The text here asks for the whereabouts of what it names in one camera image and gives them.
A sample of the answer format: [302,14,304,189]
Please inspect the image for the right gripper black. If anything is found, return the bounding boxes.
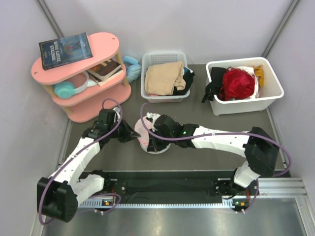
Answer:
[148,127,176,152]

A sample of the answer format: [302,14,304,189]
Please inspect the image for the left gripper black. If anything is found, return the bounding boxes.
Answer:
[108,117,140,144]

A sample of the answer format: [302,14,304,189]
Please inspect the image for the pink white mesh laundry bag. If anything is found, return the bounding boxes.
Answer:
[134,116,161,154]

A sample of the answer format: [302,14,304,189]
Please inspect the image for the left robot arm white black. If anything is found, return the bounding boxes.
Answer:
[37,107,140,222]

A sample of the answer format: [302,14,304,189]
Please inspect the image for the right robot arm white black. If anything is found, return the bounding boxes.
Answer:
[141,113,279,195]

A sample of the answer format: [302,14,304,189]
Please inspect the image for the black bra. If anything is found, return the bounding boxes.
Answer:
[201,67,227,103]

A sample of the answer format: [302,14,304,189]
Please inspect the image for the red lace bra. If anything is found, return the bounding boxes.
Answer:
[220,67,255,101]

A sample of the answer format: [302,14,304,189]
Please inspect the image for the pink three-tier shelf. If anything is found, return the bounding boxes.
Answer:
[31,32,131,123]

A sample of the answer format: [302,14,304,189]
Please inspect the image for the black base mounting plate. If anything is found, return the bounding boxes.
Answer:
[98,170,256,204]

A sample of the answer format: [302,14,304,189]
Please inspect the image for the light blue headphones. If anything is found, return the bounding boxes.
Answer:
[123,56,142,83]

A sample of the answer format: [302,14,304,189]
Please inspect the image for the brown book on shelf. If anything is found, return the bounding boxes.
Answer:
[87,59,124,86]

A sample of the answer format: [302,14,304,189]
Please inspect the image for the beige folded garment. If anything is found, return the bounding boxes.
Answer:
[145,61,186,95]

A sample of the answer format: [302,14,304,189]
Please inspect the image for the grey perforated plastic basket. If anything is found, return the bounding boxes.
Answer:
[140,51,190,103]

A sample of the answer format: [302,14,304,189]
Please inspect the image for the teal white headphones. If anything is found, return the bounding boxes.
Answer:
[54,71,97,99]

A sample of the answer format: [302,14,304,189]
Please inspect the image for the black garment in basket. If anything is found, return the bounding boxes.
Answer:
[172,67,195,96]

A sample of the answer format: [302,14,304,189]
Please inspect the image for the dark blue hardcover book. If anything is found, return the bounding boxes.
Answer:
[39,32,93,70]

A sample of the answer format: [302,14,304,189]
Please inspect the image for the white garment in bin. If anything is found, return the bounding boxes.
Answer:
[238,66,260,100]

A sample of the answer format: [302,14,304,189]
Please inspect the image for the mustard yellow garment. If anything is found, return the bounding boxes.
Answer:
[253,65,264,88]

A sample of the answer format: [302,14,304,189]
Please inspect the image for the white plastic bin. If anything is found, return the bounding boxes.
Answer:
[206,57,284,116]

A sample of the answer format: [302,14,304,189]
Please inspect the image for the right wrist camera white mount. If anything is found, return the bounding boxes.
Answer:
[145,112,160,132]

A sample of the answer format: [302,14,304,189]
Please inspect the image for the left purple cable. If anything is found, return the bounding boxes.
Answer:
[37,98,123,225]

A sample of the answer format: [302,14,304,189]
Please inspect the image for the purple cable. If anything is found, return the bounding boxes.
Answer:
[139,103,293,212]
[37,98,123,225]

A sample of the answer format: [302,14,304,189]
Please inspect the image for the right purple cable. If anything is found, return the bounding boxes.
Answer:
[139,103,293,212]

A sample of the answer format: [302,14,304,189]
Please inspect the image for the aluminium rail with cable duct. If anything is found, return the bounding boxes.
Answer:
[78,178,307,210]

